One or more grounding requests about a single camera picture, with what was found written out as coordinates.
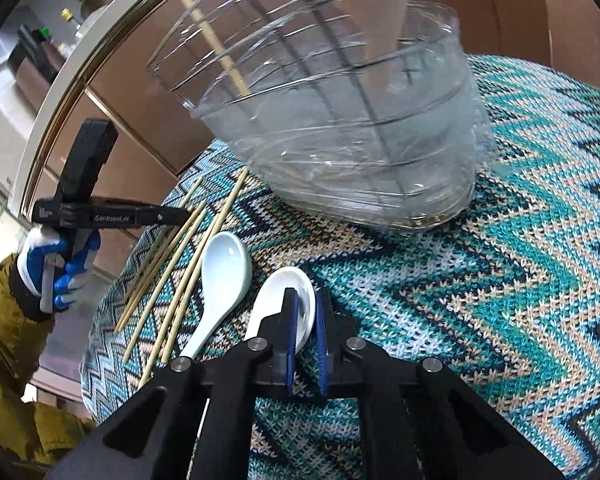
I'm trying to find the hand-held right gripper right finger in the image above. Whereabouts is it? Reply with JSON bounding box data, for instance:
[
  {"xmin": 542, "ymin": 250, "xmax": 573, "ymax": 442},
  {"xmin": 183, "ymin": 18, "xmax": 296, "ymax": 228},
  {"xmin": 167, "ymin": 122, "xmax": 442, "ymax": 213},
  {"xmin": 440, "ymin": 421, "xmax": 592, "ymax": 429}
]
[{"xmin": 315, "ymin": 287, "xmax": 566, "ymax": 480}]

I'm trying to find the brown glossy base cabinet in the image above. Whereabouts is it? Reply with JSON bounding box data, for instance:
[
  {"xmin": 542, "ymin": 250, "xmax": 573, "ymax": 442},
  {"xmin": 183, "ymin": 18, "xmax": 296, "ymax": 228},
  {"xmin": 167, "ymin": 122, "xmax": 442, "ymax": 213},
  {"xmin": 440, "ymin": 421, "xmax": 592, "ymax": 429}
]
[{"xmin": 25, "ymin": 0, "xmax": 261, "ymax": 401}]

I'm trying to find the brown glossy tall cabinet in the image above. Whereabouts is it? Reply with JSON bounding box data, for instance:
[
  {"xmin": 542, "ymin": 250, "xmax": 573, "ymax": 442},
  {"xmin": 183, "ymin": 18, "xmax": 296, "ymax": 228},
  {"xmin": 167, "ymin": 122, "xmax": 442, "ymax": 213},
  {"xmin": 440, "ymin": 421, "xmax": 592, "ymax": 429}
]
[{"xmin": 410, "ymin": 0, "xmax": 600, "ymax": 91}]

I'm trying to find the clear glass jar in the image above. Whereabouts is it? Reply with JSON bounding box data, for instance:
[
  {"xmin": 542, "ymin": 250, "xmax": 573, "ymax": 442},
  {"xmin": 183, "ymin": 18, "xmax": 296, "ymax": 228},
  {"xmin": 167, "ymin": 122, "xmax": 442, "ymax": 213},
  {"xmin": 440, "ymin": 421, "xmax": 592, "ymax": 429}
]
[{"xmin": 147, "ymin": 0, "xmax": 496, "ymax": 233}]

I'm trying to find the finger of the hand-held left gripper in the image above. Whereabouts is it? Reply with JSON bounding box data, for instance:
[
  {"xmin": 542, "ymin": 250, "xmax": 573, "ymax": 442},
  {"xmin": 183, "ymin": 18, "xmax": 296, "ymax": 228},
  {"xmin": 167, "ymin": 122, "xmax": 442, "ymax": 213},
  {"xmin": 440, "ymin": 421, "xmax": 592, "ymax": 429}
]
[{"xmin": 140, "ymin": 204, "xmax": 194, "ymax": 227}]

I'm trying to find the person's left forearm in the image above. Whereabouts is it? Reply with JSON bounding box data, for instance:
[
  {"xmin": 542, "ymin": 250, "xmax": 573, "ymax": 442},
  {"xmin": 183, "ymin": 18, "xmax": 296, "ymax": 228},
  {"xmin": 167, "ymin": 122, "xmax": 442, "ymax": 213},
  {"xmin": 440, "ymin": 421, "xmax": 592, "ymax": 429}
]
[{"xmin": 0, "ymin": 254, "xmax": 61, "ymax": 411}]

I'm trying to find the person's left hand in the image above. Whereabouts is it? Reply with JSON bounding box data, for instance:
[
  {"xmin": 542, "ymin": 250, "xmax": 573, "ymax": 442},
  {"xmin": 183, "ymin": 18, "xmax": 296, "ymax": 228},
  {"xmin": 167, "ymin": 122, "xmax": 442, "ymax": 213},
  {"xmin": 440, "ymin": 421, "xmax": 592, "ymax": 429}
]
[{"xmin": 17, "ymin": 226, "xmax": 102, "ymax": 312}]

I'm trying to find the cream countertop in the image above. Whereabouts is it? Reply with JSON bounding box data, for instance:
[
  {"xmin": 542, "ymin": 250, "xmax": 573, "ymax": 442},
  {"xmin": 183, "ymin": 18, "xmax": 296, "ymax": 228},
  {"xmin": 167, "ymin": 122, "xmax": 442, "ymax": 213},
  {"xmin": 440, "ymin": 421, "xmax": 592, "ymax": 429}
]
[{"xmin": 10, "ymin": 0, "xmax": 241, "ymax": 211}]

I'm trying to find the white ceramic spoon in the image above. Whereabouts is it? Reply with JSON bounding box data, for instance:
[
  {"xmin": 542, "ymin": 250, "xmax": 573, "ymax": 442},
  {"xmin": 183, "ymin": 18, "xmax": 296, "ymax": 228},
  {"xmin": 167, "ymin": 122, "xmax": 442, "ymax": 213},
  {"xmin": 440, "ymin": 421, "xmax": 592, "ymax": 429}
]
[
  {"xmin": 177, "ymin": 231, "xmax": 254, "ymax": 361},
  {"xmin": 244, "ymin": 266, "xmax": 317, "ymax": 352}
]

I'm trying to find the person's olive jacket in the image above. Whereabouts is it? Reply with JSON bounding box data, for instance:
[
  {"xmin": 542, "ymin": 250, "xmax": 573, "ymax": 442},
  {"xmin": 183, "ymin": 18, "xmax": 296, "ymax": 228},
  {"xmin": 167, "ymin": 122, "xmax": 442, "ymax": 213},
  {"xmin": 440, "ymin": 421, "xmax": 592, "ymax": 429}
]
[{"xmin": 0, "ymin": 360, "xmax": 98, "ymax": 467}]

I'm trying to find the zigzag knit mat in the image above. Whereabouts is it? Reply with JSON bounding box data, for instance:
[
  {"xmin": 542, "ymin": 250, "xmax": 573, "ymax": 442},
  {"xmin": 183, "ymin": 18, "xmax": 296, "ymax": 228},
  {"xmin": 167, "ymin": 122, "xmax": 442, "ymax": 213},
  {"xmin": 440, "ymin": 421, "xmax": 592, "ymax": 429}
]
[{"xmin": 80, "ymin": 55, "xmax": 600, "ymax": 480}]

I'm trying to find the bamboo chopstick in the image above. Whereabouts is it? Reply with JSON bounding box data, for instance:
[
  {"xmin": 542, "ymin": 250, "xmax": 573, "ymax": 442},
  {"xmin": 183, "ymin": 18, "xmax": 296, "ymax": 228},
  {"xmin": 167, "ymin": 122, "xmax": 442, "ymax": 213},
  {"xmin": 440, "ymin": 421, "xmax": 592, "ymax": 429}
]
[
  {"xmin": 161, "ymin": 231, "xmax": 218, "ymax": 365},
  {"xmin": 139, "ymin": 169, "xmax": 249, "ymax": 387},
  {"xmin": 114, "ymin": 202, "xmax": 208, "ymax": 333},
  {"xmin": 173, "ymin": 0, "xmax": 252, "ymax": 98},
  {"xmin": 120, "ymin": 177, "xmax": 203, "ymax": 308},
  {"xmin": 122, "ymin": 210, "xmax": 206, "ymax": 363}
]

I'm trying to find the black countertop appliance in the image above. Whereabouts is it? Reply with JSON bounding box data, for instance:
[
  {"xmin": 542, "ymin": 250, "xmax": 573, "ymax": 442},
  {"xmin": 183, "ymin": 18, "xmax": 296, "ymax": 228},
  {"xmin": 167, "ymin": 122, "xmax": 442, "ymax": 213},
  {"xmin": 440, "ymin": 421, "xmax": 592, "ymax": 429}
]
[{"xmin": 6, "ymin": 25, "xmax": 68, "ymax": 92}]

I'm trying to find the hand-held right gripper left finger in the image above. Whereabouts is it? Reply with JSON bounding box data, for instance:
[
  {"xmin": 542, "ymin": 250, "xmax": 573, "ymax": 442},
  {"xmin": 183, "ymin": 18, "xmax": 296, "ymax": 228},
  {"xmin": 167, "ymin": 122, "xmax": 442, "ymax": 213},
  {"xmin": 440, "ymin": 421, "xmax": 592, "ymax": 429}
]
[{"xmin": 45, "ymin": 287, "xmax": 301, "ymax": 480}]

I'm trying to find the white appliance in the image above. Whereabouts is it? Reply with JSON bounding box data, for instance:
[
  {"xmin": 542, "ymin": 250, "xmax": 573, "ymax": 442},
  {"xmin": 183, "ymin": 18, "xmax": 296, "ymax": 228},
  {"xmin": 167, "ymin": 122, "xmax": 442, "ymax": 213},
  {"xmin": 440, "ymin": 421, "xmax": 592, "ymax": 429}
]
[{"xmin": 0, "ymin": 60, "xmax": 37, "ymax": 196}]

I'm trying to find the gold capped bottle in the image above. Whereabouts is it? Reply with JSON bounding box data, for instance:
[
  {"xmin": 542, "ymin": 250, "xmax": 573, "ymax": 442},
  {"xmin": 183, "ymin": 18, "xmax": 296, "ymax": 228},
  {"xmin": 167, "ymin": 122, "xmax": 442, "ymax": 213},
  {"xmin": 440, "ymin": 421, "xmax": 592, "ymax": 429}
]
[{"xmin": 60, "ymin": 7, "xmax": 84, "ymax": 37}]

